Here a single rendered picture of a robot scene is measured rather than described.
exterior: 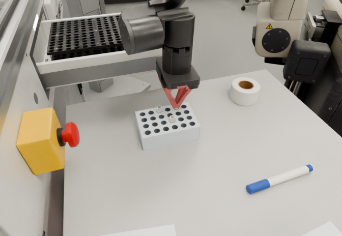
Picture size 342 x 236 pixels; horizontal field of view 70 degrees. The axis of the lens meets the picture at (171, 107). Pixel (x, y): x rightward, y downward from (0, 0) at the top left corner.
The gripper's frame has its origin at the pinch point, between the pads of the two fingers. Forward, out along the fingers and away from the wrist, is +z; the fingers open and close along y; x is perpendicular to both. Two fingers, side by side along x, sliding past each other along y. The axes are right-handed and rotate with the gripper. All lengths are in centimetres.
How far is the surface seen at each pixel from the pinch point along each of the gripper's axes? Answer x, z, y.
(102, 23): -13.0, -8.9, -26.8
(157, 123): -5.0, 1.6, 3.6
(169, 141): -3.3, 3.9, 7.0
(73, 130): -19.6, -7.5, 11.3
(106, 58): -13.2, -7.3, -10.2
